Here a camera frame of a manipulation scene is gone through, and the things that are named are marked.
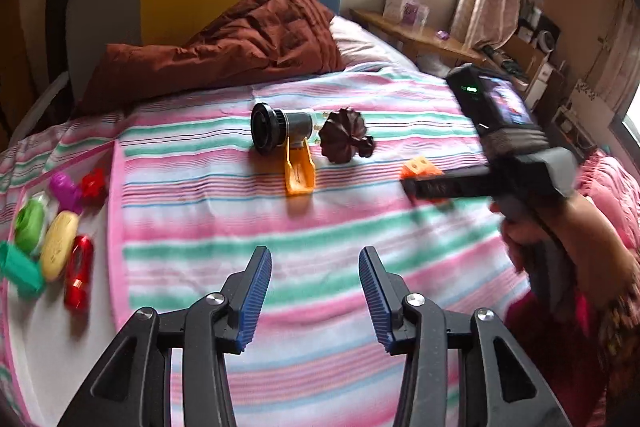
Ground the black and grey cylinder toy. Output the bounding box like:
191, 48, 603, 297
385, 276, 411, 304
251, 103, 321, 156

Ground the purple plastic toy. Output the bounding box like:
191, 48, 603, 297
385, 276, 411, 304
49, 173, 83, 214

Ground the pink cloth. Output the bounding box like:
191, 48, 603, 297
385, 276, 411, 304
575, 149, 640, 253

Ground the brown flower-shaped mould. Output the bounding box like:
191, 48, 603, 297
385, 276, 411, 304
319, 107, 375, 164

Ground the teal green plastic toy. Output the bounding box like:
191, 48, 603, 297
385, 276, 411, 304
0, 241, 47, 299

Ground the orange cheese block toy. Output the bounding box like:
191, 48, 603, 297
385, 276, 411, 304
400, 157, 445, 182

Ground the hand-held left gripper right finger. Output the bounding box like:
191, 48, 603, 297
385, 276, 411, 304
359, 247, 571, 427

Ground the white pillow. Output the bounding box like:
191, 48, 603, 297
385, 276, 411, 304
330, 16, 416, 70

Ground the white round appliance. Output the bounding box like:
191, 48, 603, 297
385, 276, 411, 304
530, 17, 561, 52

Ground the wooden door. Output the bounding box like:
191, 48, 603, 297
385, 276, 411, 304
565, 0, 640, 118

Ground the wooden desk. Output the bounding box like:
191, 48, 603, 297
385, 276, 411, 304
349, 8, 501, 68

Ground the white sheet with pink border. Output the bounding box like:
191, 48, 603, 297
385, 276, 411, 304
0, 152, 126, 427

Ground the black bed post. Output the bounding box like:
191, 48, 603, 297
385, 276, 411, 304
45, 0, 78, 72

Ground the small red flower toy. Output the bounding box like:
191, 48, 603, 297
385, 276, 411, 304
80, 169, 109, 206

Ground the red can toy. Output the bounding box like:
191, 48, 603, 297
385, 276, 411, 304
64, 235, 94, 310

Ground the brown quilt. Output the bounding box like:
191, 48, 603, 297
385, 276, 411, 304
75, 0, 346, 115

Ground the pink green striped blanket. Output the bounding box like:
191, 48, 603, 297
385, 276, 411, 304
0, 62, 538, 427

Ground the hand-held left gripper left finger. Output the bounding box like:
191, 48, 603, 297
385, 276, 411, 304
57, 246, 272, 427

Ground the yellow oval toy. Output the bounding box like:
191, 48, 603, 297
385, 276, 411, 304
40, 211, 80, 282

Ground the white bed rail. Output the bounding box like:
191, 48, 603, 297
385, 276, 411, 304
10, 72, 71, 142

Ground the purple box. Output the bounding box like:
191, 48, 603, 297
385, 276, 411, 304
404, 1, 430, 28

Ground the cardboard box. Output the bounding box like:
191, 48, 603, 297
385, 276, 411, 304
500, 34, 566, 108

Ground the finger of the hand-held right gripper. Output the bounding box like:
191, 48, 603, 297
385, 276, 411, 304
404, 167, 493, 204

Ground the person's right hand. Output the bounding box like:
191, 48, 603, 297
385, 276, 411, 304
492, 194, 632, 308

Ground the person's red pink clothing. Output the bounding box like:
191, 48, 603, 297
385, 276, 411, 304
502, 282, 616, 427

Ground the orange plastic piece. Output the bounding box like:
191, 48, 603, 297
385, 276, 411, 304
284, 141, 317, 196

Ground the green and white round toy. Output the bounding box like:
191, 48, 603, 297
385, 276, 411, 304
14, 194, 51, 255

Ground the white rack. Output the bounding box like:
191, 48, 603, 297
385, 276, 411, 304
550, 102, 601, 162

